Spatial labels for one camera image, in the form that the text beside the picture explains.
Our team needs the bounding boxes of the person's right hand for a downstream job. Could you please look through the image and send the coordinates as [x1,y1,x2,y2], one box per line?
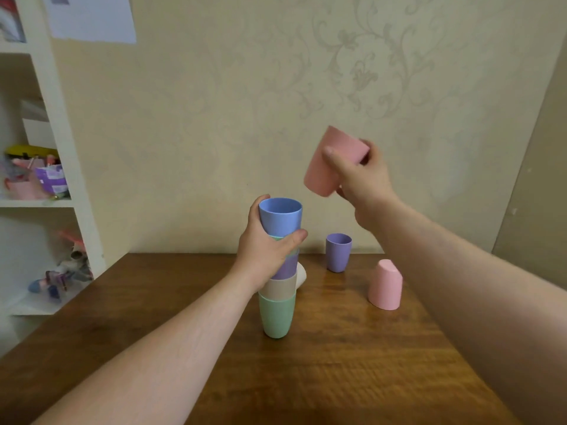
[321,139,400,231]

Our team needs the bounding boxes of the purple and white paper cup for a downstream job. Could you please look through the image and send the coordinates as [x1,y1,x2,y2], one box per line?
[34,164,70,196]

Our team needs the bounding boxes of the beige plastic cup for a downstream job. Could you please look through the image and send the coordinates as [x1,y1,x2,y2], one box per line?
[260,274,298,302]

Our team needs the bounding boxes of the purple plastic cup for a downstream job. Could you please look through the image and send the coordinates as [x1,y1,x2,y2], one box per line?
[270,254,299,280]
[325,233,353,274]

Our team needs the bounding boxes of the white paper sheet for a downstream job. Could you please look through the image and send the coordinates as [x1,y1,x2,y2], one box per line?
[41,0,137,45]

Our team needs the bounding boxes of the red and white book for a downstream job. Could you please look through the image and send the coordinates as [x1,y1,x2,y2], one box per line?
[0,0,26,44]

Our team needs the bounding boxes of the green plastic cup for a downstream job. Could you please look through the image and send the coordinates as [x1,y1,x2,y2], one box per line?
[270,234,303,258]
[258,291,297,340]

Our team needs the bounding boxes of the pink plastic cup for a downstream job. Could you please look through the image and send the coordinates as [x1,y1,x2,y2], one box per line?
[367,259,404,311]
[303,125,370,198]

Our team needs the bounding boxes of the person's right forearm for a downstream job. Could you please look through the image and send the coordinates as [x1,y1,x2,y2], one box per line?
[354,195,567,425]

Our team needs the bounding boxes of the pink pot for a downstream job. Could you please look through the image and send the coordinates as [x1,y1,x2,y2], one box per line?
[4,178,40,201]

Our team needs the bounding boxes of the yellow flat container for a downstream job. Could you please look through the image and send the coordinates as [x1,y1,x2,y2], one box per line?
[4,144,59,161]

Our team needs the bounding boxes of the person's left hand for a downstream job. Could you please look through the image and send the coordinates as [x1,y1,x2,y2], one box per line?
[232,194,308,293]

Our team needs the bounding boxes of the blue plastic cup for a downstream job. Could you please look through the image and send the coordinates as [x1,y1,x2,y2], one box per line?
[258,197,304,238]

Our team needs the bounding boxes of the colourful toy figures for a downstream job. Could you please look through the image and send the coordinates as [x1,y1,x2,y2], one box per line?
[27,231,95,302]

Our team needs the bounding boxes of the person's left forearm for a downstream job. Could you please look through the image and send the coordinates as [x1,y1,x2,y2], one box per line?
[32,265,263,425]

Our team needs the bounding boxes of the white shelf unit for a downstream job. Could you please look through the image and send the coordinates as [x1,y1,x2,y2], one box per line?
[0,0,108,355]

